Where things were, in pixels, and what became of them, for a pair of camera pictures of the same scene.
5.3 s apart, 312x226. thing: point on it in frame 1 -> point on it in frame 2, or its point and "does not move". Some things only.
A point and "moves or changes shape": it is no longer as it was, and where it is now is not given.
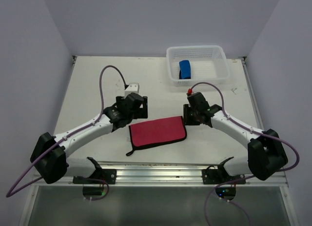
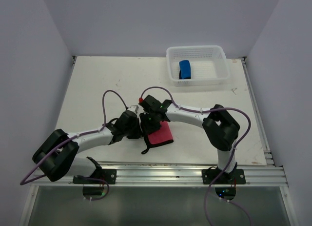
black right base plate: (220, 176) does not move
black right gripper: (186, 108) -> (148, 128)
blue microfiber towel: (185, 70) does not move
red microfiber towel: (156, 132) moves or changes shape
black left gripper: (142, 112) -> (138, 133)
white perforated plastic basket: (209, 64) does not move
